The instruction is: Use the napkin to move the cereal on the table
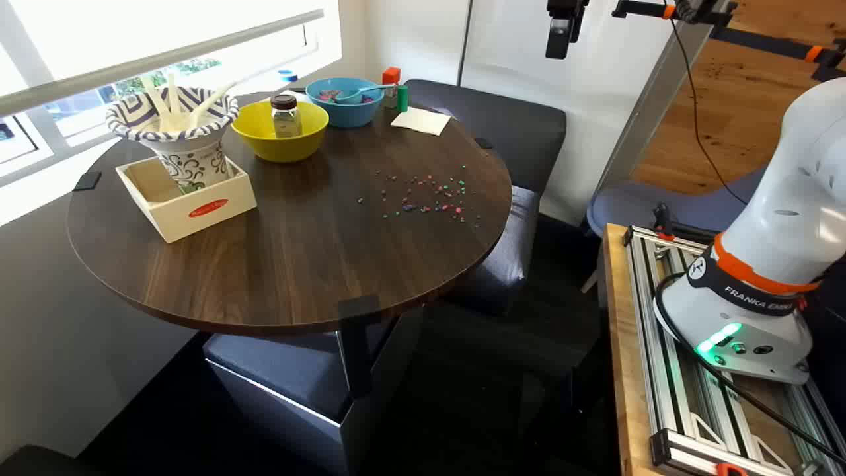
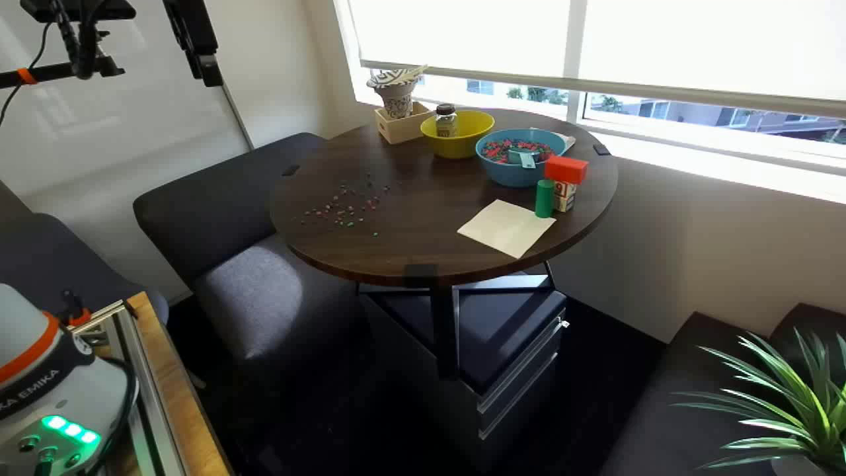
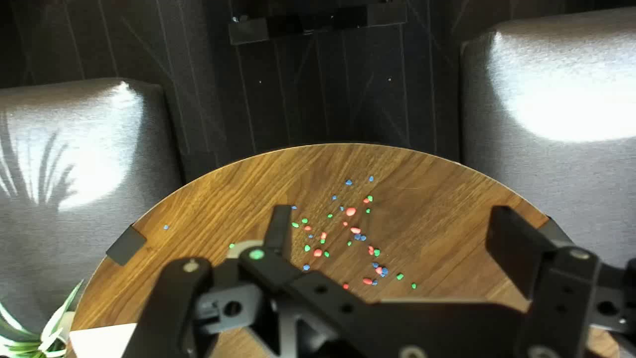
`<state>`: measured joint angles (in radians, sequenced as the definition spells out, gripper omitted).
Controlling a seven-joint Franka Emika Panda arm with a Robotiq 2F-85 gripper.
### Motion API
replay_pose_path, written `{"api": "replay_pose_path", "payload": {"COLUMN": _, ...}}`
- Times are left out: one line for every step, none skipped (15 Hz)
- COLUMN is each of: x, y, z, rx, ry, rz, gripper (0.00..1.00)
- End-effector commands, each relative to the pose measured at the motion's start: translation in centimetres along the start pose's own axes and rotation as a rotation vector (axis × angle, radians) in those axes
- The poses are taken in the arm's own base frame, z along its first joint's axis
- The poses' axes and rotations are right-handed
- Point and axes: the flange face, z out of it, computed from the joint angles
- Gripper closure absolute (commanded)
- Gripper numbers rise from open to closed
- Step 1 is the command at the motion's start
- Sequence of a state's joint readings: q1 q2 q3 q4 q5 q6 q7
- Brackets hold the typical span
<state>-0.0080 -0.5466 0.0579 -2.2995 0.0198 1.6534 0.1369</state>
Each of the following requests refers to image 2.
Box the white paper napkin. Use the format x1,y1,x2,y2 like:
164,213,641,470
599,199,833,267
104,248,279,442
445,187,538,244
455,195,558,261

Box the grey cabinet with cushion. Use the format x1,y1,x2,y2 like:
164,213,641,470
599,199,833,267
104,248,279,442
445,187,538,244
357,271,572,470

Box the small printed box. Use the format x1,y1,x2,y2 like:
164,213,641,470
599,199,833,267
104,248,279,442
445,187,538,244
552,180,581,213

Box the black camera stand bar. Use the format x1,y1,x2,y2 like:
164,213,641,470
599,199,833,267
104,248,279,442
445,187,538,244
0,0,140,89

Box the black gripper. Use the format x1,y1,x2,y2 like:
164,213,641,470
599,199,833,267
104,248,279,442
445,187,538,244
162,0,225,89

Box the wooden robot mounting table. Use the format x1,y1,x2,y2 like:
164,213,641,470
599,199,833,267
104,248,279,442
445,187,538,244
66,289,235,476

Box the red cube block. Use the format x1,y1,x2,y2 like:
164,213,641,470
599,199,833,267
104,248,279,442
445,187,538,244
542,154,591,187

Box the yellow bowl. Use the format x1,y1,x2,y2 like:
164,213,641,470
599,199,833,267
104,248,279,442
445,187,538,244
419,107,497,160

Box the cream wooden box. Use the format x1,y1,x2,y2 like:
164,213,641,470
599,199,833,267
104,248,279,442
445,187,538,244
374,101,433,144

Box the pale plant pot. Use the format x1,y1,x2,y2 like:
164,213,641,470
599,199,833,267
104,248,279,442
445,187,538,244
769,451,837,476

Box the black table leg frame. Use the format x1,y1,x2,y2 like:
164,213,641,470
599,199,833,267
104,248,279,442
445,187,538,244
355,261,562,384

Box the black white patterned bowl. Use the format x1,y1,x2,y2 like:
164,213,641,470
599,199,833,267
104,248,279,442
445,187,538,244
366,64,427,121

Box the blue bowl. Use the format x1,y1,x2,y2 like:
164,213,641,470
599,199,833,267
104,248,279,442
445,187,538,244
474,126,572,189

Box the green spiky plant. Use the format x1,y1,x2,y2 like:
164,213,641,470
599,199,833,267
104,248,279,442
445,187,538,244
674,326,846,476

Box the dark sofa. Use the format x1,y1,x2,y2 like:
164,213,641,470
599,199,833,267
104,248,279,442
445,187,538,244
599,300,846,476

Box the green cylinder block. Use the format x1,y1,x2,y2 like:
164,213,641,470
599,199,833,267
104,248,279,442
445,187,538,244
531,176,558,219

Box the small glass jar dark lid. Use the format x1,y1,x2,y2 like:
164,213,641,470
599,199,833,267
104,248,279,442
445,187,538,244
433,101,460,139

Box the colourful cereal pieces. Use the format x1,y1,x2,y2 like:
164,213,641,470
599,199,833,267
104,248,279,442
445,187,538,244
303,180,395,238

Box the blue grey ottoman seat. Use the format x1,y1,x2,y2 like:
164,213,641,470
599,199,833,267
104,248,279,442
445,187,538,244
191,236,366,365

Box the grey chair seat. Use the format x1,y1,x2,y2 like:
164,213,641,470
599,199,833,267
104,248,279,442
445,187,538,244
0,180,173,327

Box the red and blue bowl contents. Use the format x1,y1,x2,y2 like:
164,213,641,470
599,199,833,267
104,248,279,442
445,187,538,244
485,134,562,171

